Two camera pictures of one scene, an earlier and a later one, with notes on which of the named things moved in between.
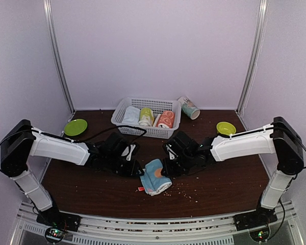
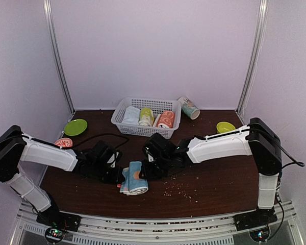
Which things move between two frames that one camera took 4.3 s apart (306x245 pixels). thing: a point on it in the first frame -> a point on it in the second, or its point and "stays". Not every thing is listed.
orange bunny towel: [166, 120] stays
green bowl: [226, 128] stays
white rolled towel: [131, 116] stays
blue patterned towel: [152, 179] -> [132, 184]
